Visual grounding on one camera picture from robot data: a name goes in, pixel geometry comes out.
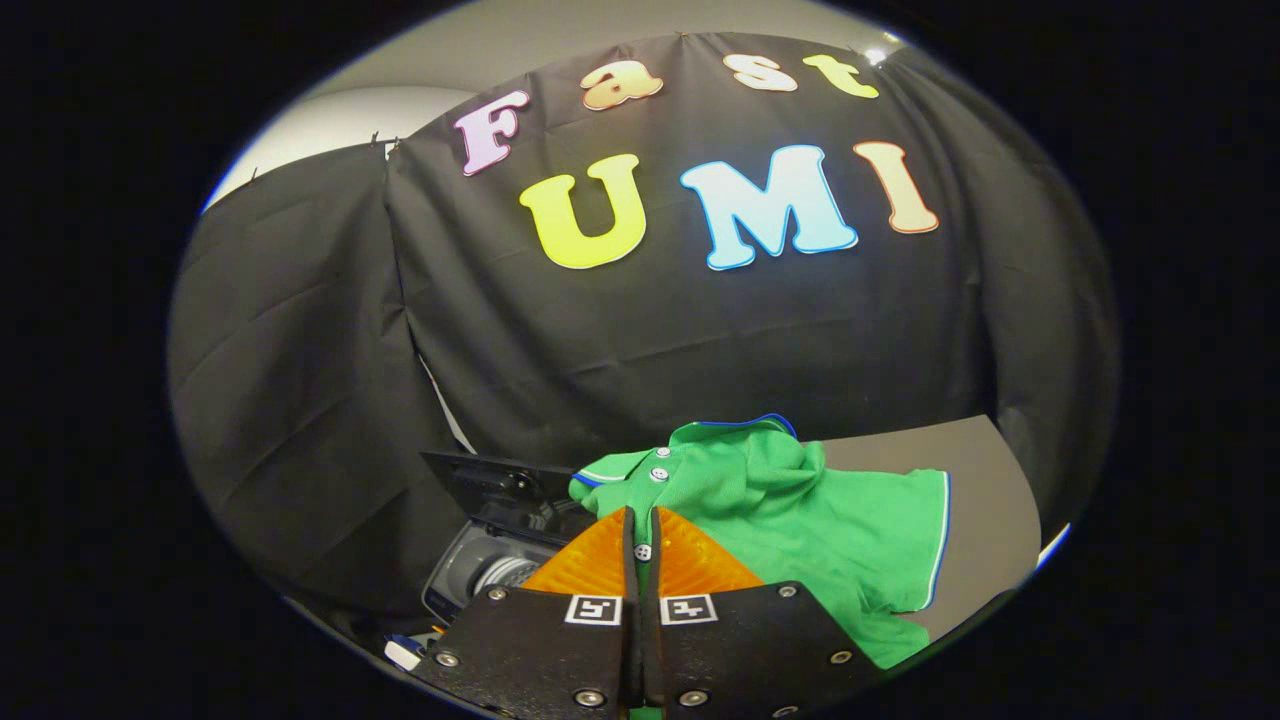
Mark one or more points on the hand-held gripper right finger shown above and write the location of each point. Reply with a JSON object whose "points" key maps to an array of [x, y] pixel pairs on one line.
{"points": [[740, 650]]}

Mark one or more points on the grey washing machine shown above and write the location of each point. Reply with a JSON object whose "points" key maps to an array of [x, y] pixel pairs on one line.
{"points": [[500, 490]]}

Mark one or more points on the beige cabinet with dark top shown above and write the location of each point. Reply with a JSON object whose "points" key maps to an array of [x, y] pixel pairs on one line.
{"points": [[985, 500]]}

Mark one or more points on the small ceiling light panel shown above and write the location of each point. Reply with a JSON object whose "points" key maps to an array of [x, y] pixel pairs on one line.
{"points": [[878, 55]]}

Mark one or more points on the green polo shirt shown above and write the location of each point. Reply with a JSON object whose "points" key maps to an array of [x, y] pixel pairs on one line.
{"points": [[820, 520]]}

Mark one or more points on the black backdrop cloth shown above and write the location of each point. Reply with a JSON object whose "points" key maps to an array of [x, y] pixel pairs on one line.
{"points": [[650, 340]]}

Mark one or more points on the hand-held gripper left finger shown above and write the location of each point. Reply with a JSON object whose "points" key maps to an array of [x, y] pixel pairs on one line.
{"points": [[540, 650]]}

